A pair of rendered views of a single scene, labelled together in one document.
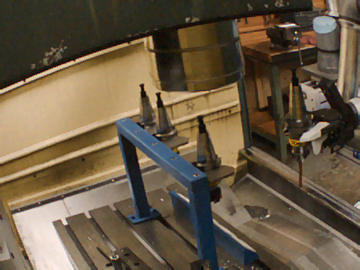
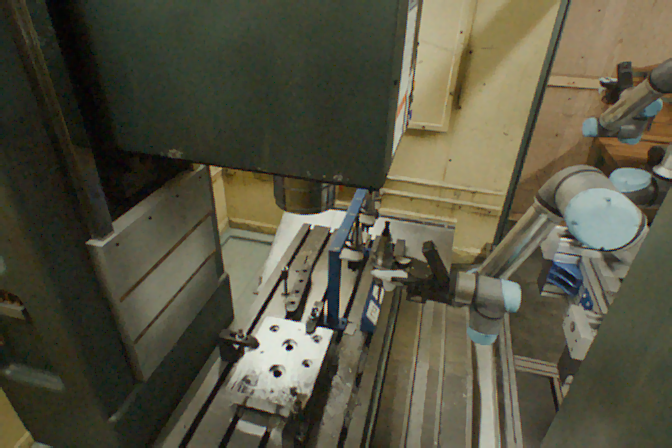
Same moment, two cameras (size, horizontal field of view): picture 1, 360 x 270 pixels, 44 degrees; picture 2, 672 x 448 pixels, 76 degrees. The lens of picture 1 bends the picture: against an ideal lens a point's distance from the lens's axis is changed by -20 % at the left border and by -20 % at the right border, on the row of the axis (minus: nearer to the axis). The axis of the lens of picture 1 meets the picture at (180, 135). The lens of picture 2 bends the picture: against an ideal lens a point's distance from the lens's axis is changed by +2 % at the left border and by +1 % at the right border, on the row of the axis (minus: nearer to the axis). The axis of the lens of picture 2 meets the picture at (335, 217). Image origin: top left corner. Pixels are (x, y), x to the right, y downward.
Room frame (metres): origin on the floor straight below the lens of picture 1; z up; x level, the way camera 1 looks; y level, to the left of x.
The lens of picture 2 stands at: (0.15, -0.66, 2.02)
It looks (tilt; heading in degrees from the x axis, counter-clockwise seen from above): 32 degrees down; 37
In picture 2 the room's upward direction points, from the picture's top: 2 degrees clockwise
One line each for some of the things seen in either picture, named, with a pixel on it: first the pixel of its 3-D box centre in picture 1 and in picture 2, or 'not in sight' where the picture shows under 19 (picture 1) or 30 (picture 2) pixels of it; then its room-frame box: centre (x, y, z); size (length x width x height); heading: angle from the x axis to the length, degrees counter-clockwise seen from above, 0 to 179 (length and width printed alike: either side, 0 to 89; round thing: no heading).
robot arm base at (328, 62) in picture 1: (330, 58); not in sight; (1.85, -0.67, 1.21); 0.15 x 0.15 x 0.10
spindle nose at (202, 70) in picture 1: (194, 44); (305, 178); (0.85, -0.05, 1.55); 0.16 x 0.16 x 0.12
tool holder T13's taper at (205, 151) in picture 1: (204, 145); (356, 233); (1.09, -0.05, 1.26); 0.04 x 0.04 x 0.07
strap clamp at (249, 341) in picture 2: not in sight; (240, 344); (0.71, 0.10, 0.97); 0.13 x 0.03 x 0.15; 113
